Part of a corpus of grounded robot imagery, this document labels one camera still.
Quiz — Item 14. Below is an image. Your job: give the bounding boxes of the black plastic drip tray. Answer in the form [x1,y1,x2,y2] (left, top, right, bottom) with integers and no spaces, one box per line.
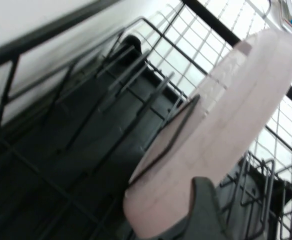
[0,34,292,240]

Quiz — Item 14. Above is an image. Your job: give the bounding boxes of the black wire dish rack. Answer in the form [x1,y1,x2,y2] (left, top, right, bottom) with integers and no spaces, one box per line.
[0,0,292,240]

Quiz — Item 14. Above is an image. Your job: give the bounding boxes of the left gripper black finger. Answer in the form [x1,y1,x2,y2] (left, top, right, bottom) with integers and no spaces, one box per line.
[158,176,229,240]

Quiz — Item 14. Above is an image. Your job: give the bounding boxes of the white black-checked tablecloth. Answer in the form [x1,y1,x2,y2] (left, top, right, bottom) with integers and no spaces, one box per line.
[145,0,292,176]

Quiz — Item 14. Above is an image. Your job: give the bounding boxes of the pink round plate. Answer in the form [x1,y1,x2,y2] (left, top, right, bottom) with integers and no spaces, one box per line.
[122,26,292,240]

